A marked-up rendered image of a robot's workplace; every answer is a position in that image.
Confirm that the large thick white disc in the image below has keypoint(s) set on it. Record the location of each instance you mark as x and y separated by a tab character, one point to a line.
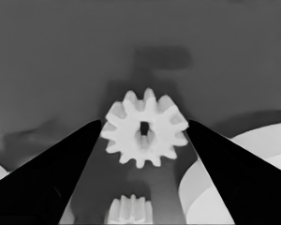
265	140

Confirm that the white toothed gear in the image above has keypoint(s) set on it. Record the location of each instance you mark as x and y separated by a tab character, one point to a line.
131	212
123	132

